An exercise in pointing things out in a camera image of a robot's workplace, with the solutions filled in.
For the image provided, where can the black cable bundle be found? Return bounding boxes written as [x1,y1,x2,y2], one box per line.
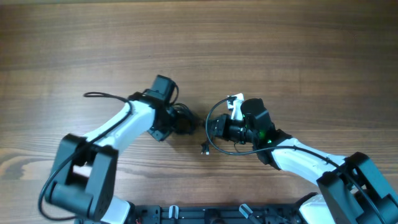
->
[170,103,211,156]

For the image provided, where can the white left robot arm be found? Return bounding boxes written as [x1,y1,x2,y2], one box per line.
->
[37,75,178,223]

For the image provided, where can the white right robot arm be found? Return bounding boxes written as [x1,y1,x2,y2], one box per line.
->
[204,96,397,223]

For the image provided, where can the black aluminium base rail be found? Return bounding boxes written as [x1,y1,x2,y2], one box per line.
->
[99,203,306,224]

